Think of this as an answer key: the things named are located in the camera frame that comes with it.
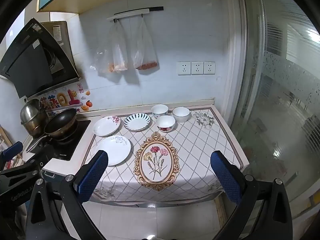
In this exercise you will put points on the bronze-toned cooking pot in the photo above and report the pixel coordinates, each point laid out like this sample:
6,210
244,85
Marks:
35,130

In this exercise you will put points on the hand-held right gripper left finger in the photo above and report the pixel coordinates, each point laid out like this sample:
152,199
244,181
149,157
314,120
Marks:
92,177

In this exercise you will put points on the plain white bowl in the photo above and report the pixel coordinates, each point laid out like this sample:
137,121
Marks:
180,113

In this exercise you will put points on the black range hood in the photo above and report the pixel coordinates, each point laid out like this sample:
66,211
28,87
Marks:
32,62

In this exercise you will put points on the white bowl red floral print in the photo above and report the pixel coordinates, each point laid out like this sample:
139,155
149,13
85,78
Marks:
165,123

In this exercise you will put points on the white bowl small floral print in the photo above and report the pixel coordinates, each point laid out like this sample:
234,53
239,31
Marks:
159,110

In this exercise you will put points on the clear plastic bag orange contents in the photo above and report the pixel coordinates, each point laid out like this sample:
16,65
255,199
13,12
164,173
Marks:
119,52
102,62

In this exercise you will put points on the colourful wall stickers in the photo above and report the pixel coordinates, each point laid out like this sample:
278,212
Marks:
60,100

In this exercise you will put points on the black wall strip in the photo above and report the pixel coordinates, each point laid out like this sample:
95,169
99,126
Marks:
155,9

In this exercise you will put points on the frosted glass sliding door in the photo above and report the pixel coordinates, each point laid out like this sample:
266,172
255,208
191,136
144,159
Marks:
275,92

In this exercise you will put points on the wooden counter leg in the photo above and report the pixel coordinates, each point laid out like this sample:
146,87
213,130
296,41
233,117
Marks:
220,210

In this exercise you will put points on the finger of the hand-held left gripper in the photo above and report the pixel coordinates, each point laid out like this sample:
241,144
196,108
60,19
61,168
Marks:
13,150

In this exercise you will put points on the white plate blue floral print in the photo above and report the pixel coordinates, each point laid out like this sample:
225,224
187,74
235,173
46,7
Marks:
116,150

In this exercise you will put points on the white plate dark striped rim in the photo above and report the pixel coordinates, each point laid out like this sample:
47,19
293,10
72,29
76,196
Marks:
137,122

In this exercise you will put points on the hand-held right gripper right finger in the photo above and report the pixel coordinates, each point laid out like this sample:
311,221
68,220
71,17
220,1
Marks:
225,177

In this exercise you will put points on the white wall socket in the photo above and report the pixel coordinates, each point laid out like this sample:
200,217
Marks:
183,68
209,67
197,68

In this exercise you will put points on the white wall hook rail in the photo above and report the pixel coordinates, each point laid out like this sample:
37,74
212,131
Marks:
127,14

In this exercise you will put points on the black induction cooktop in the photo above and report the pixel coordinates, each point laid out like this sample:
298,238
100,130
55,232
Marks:
82,128

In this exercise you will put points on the white plate red floral print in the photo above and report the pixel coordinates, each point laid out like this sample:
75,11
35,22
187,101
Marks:
106,127

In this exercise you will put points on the floral diamond-pattern tablecloth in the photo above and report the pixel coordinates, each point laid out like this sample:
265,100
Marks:
200,155

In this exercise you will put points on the clear plastic bag red contents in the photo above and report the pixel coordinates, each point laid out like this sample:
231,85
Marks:
146,55

